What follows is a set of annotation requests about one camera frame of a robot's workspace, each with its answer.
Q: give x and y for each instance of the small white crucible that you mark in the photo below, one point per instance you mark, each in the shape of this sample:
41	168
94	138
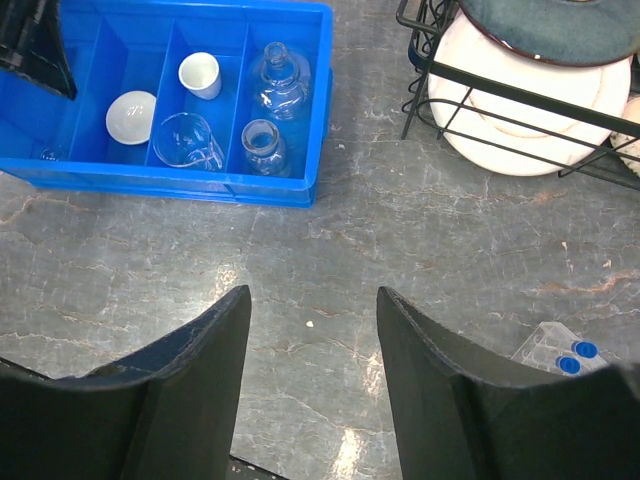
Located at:
200	74

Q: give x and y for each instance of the blue plastic divided bin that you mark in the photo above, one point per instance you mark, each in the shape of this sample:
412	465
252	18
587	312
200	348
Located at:
114	47

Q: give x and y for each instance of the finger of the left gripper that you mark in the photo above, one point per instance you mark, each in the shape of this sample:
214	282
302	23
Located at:
32	45

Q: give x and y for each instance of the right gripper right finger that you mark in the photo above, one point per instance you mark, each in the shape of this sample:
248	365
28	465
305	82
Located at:
461	411

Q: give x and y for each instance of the blue capped test tube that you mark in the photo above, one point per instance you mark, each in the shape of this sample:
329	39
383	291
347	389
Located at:
568	365
585	349

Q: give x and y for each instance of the small glass beaker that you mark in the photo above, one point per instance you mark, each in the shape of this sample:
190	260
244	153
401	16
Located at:
185	141

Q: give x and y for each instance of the dark teal ceramic bowl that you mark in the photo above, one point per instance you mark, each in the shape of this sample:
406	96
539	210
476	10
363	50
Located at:
567	33

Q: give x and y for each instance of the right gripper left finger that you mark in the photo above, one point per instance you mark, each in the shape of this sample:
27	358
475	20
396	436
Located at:
165	411

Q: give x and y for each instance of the small glass bottle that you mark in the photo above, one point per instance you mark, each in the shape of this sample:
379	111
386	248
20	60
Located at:
265	149

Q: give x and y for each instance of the black wire basket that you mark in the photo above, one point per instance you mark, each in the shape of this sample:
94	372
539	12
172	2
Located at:
616	160

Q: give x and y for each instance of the white ceramic plate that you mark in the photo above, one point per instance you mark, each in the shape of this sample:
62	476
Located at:
509	137

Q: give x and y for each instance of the clear acrylic tube rack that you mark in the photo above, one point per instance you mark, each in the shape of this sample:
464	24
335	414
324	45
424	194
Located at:
548	341

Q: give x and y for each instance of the round glass flask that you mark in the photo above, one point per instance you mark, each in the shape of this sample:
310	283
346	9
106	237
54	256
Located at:
281	81

